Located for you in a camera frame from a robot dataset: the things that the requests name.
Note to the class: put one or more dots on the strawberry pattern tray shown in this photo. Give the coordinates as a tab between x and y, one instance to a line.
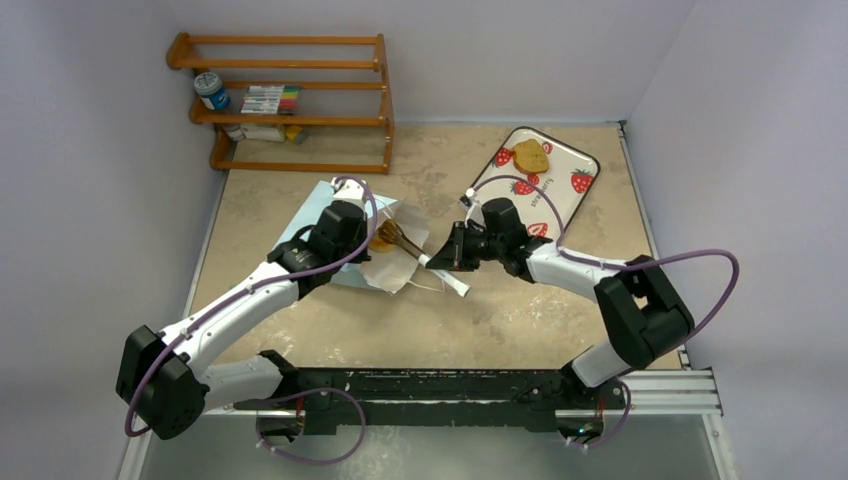
546	202

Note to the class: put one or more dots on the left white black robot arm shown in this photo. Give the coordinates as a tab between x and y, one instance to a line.
167	378

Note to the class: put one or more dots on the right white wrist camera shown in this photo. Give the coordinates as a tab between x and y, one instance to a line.
473	201

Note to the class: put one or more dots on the metal tongs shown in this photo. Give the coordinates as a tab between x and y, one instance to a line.
390	232

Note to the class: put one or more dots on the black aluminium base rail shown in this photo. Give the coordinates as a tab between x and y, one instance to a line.
538	401

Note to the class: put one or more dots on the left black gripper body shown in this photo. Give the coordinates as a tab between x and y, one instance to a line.
360	237

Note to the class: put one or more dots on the yellow small block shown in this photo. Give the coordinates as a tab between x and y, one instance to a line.
295	134

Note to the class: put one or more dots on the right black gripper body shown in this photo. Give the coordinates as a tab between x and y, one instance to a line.
464	245

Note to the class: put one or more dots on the coloured marker pen box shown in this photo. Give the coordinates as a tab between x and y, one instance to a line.
270	99

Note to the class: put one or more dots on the fake toast slice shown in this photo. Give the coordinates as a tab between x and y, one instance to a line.
530	157

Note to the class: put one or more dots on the fake round bread bun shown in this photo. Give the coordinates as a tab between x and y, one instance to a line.
378	245

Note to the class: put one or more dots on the wooden shelf rack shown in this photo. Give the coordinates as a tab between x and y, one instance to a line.
231	104

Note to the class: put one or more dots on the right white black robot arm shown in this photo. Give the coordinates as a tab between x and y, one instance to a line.
643	315

